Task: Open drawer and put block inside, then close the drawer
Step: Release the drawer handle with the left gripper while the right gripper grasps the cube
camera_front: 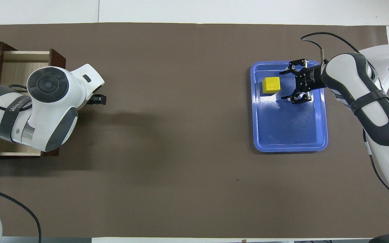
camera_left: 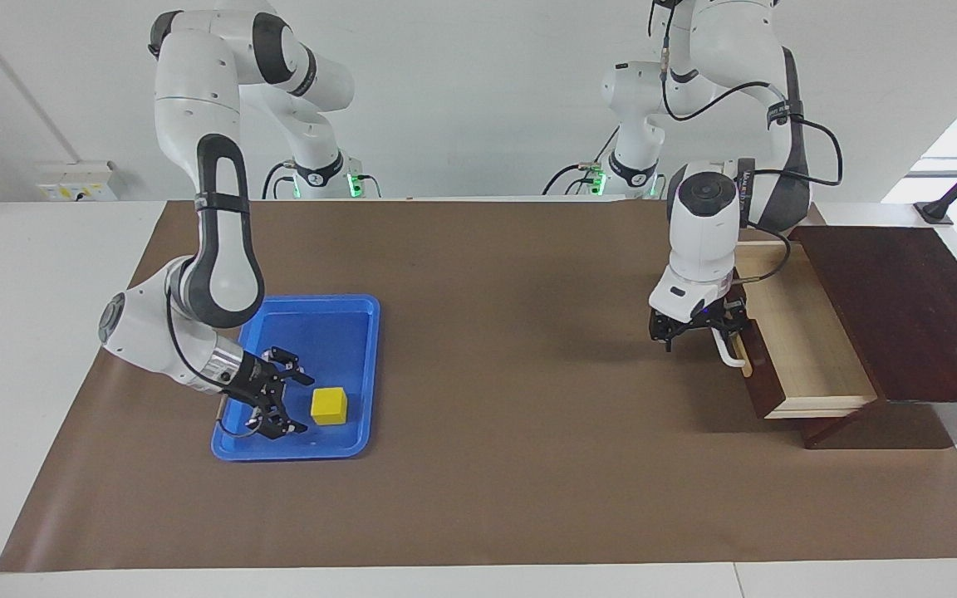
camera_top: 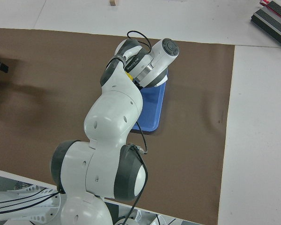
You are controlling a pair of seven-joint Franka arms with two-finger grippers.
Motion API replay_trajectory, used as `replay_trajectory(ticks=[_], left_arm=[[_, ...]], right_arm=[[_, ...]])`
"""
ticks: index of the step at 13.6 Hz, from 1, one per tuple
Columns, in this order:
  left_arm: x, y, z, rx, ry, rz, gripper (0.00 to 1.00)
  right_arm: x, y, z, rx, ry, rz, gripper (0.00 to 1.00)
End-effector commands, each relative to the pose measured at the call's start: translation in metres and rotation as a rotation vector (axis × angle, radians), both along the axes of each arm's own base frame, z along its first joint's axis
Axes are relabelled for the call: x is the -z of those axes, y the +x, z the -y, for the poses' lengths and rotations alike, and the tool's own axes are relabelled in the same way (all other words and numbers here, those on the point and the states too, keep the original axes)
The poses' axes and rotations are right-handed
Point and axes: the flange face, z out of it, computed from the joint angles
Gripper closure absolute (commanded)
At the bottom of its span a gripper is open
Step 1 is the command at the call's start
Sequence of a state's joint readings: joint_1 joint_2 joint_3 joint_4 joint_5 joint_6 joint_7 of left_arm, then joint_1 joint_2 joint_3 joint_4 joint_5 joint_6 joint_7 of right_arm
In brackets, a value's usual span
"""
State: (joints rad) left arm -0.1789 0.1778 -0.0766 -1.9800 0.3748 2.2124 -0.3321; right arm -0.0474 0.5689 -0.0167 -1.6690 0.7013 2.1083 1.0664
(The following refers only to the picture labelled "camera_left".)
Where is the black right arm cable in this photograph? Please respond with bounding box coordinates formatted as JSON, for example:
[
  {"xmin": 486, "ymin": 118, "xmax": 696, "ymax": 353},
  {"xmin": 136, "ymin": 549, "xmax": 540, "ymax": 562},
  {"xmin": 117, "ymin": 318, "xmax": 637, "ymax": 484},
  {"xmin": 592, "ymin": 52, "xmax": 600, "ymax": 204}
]
[{"xmin": 164, "ymin": 278, "xmax": 267, "ymax": 439}]

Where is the black base cable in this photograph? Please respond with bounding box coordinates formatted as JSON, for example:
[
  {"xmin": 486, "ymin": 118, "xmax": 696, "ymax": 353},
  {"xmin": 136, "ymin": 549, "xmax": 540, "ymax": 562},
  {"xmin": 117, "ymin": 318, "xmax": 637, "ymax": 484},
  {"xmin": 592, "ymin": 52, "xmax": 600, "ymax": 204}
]
[
  {"xmin": 261, "ymin": 160, "xmax": 298, "ymax": 201},
  {"xmin": 541, "ymin": 125, "xmax": 622, "ymax": 197}
]

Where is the white wall socket strip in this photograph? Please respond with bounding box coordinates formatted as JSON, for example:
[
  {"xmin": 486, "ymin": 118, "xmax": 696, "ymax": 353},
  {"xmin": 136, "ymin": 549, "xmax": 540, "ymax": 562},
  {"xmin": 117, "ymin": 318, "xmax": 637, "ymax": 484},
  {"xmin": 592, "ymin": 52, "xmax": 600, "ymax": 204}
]
[{"xmin": 37, "ymin": 162, "xmax": 120, "ymax": 203}]

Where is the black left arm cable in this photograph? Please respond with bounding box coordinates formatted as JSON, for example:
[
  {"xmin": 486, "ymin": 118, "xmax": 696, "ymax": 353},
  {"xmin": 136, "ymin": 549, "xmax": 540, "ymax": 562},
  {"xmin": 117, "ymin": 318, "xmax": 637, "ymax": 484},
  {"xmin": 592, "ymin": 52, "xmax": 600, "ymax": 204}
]
[{"xmin": 649, "ymin": 0, "xmax": 845, "ymax": 287}]

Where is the yellow cube block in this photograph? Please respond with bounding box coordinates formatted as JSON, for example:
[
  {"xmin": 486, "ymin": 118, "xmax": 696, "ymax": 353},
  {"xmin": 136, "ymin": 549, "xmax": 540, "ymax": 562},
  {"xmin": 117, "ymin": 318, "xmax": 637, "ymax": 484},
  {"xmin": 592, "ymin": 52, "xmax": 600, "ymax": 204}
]
[{"xmin": 311, "ymin": 387, "xmax": 348, "ymax": 426}]

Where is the brown paper table mat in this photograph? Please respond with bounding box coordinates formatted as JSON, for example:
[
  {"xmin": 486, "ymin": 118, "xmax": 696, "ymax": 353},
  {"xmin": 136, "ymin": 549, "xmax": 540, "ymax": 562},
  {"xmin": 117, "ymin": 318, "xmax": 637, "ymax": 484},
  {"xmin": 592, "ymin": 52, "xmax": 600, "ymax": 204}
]
[{"xmin": 0, "ymin": 198, "xmax": 957, "ymax": 574}]

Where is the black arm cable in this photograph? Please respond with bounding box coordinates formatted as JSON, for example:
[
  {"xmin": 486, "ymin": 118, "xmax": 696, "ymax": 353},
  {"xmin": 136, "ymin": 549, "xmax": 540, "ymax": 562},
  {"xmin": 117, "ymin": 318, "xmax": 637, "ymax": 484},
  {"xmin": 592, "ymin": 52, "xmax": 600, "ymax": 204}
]
[
  {"xmin": 649, "ymin": 0, "xmax": 845, "ymax": 287},
  {"xmin": 164, "ymin": 278, "xmax": 267, "ymax": 439}
]

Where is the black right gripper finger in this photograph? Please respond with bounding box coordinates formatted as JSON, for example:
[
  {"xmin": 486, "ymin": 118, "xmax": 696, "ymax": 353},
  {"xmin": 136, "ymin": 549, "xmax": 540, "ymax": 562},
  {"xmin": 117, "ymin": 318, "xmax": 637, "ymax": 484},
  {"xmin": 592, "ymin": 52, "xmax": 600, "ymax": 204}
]
[
  {"xmin": 263, "ymin": 346, "xmax": 317, "ymax": 387},
  {"xmin": 247, "ymin": 399, "xmax": 310, "ymax": 440}
]

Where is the dark wooden drawer cabinet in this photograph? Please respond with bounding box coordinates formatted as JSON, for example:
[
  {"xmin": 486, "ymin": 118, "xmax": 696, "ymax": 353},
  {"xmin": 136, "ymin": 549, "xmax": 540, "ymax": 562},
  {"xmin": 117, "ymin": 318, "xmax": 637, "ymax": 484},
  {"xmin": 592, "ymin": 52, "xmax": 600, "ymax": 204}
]
[{"xmin": 788, "ymin": 224, "xmax": 957, "ymax": 450}]

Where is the blue plastic tray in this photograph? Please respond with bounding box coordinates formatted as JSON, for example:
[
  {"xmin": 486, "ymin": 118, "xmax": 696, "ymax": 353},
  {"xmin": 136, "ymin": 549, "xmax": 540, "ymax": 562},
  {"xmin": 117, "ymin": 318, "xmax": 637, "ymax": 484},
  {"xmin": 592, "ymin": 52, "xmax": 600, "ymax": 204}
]
[{"xmin": 211, "ymin": 294, "xmax": 381, "ymax": 463}]

